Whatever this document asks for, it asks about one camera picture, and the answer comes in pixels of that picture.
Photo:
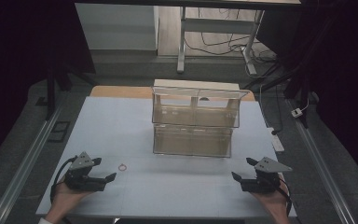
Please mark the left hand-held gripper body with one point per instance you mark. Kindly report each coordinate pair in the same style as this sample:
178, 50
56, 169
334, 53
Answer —
81, 174

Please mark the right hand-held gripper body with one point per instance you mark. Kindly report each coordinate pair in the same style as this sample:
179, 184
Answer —
262, 179

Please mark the person's right hand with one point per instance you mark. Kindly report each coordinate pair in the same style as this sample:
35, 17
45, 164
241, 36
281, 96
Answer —
275, 202

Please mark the person's left hand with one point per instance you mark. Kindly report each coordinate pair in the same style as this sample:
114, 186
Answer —
68, 199

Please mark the white power strip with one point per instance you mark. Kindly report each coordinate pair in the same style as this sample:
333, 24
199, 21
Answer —
275, 140

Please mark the white table cover sheet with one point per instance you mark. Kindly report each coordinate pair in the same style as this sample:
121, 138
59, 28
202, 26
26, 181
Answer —
121, 130

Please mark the white plug adapter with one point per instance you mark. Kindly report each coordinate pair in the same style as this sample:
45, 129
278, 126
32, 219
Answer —
296, 112

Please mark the clear acrylic drawer organizer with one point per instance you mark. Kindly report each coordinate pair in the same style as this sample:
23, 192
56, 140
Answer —
195, 124

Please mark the black tripod stand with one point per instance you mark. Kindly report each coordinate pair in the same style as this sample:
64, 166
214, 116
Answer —
52, 90

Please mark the dark curtain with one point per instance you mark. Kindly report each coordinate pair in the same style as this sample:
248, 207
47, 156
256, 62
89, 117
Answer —
338, 62
21, 46

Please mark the white cabinet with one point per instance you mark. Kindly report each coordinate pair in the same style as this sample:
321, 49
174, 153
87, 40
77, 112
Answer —
118, 28

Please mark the black floor socket frame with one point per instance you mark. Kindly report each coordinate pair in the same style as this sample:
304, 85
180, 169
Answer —
59, 131

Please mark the aluminium floor rail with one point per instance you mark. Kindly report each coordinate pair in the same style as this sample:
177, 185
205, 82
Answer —
323, 168
24, 161

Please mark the white metal desk frame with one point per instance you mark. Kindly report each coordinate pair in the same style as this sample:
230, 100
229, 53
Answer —
217, 25

